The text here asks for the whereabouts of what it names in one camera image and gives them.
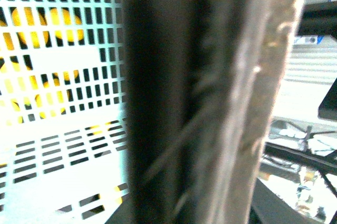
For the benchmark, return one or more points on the light teal plastic basket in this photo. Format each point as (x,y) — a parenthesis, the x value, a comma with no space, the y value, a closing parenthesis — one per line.
(137,111)

